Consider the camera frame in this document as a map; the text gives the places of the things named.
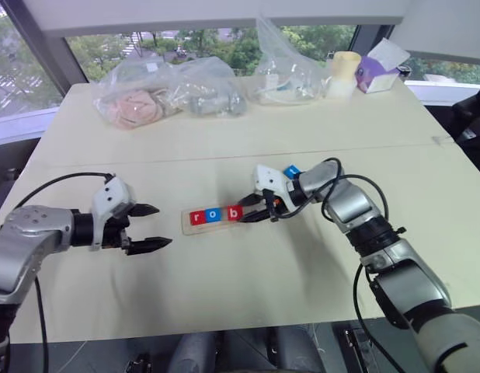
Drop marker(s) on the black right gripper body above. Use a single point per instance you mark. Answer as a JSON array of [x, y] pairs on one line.
[[270, 204]]

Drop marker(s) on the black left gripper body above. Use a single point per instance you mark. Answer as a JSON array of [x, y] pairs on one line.
[[116, 232]]

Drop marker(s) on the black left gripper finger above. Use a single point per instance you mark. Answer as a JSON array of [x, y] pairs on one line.
[[144, 210], [150, 245]]

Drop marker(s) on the red letter block b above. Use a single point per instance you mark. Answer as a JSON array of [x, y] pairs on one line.
[[234, 213]]

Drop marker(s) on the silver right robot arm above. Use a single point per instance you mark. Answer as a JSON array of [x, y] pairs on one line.
[[380, 248]]

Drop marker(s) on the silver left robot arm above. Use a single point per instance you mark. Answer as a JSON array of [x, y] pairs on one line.
[[26, 237]]

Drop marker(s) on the blue letter block t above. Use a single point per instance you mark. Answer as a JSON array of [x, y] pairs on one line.
[[292, 171]]

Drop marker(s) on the blue letter block o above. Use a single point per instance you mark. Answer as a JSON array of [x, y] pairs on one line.
[[212, 215]]

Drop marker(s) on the wooden letter tray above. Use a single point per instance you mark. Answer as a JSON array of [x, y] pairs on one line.
[[209, 225]]

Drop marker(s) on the red letter block r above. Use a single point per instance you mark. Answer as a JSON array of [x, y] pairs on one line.
[[197, 218]]

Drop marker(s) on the plastic bag with pink cloth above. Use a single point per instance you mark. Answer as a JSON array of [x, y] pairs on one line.
[[166, 93]]

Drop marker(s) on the clear plastic bag with parts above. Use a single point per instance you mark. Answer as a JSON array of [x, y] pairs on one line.
[[290, 74]]

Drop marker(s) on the purple tissue box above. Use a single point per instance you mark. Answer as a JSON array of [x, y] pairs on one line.
[[378, 70]]

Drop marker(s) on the black chair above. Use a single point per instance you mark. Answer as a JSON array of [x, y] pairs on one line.
[[473, 116]]

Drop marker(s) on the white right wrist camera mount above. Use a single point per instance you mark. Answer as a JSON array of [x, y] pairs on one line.
[[272, 182]]

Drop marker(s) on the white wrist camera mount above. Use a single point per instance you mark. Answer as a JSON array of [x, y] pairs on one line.
[[108, 198], [272, 182]]

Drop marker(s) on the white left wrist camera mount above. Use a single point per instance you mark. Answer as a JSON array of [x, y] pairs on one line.
[[108, 198]]

